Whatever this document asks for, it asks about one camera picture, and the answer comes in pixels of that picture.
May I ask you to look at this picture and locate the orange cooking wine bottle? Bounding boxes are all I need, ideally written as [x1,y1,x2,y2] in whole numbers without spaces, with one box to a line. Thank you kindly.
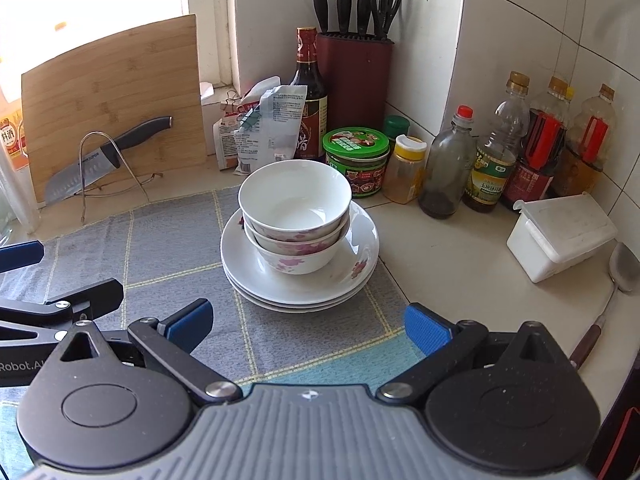
[0,100,31,171]

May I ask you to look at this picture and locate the dark soy sauce bottle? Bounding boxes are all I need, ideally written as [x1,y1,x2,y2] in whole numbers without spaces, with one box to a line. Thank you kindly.
[289,26,328,162]

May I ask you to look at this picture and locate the glass bottle red cap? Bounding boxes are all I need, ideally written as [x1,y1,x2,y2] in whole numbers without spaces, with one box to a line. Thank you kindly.
[418,105,478,220]

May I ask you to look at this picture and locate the grey checked dish mat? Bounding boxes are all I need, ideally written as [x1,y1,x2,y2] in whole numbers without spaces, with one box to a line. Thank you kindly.
[0,186,431,480]

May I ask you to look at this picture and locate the yellow-lid spice jar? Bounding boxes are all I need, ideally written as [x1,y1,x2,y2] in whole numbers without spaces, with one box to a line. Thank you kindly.
[382,135,428,205]

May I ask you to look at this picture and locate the metal wire rack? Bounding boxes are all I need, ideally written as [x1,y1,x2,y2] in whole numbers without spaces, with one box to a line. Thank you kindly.
[74,131,164,225]

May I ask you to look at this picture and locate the tall plastic wrap roll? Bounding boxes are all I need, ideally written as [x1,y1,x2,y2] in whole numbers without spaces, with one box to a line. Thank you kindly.
[0,152,41,236]

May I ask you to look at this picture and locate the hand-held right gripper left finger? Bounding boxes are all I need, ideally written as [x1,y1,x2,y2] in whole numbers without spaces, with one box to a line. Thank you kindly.
[52,298,242,403]

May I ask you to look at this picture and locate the dark sauce bottle red handle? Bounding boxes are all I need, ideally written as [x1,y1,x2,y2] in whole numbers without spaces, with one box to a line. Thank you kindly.
[500,76,571,211]

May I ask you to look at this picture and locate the bamboo cutting board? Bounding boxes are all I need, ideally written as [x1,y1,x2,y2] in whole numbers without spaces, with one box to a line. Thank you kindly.
[21,14,208,203]

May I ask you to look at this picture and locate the white plate fruit print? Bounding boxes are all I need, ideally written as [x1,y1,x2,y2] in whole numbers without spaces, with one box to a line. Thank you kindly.
[220,200,379,301]
[230,275,376,314]
[224,260,379,307]

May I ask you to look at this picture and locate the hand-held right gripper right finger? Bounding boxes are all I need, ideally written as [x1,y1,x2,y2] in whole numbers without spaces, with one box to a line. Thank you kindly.
[375,302,568,403]

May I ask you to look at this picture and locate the amber oil bottle red handle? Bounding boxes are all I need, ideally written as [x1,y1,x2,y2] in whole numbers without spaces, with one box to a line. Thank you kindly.
[550,84,618,198]

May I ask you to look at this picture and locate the green-lid sauce jar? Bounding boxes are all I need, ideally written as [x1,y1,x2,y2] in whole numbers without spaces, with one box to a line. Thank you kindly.
[322,127,391,199]

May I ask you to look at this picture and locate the small green-lid jar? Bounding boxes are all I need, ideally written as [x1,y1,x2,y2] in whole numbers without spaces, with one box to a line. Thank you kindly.
[383,115,411,141]

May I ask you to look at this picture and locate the oil bottle green label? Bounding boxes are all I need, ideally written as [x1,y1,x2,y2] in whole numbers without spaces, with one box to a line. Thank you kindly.
[462,71,531,213]

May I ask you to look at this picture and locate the white plastic lidded box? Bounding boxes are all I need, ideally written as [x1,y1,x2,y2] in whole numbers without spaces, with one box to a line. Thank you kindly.
[506,192,619,284]

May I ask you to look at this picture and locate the white blue printed bag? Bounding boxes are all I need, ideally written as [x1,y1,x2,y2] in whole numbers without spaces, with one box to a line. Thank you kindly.
[232,76,308,176]

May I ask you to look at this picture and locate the dark red knife block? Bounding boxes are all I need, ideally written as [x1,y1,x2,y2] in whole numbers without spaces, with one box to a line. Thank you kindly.
[315,31,396,133]

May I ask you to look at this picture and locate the metal spatula wooden handle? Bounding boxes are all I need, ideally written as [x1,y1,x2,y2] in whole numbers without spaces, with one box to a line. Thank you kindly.
[569,241,640,372]

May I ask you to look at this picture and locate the black kitchen scissors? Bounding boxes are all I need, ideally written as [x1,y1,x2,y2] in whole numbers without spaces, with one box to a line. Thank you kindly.
[371,0,404,41]

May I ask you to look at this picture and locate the black-handled kitchen knife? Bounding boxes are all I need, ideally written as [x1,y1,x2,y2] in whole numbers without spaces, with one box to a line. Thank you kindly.
[44,116,174,206]

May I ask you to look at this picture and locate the binder clip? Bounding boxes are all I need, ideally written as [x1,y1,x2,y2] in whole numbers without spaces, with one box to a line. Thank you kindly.
[222,90,246,118]

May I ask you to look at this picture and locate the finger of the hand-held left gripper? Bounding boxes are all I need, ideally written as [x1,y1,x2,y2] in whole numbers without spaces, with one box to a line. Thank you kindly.
[0,240,45,274]
[0,277,124,347]

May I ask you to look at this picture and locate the white bowl pink flowers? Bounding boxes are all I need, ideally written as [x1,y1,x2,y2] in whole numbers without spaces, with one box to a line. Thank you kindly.
[243,215,351,256]
[238,161,353,241]
[248,232,346,277]

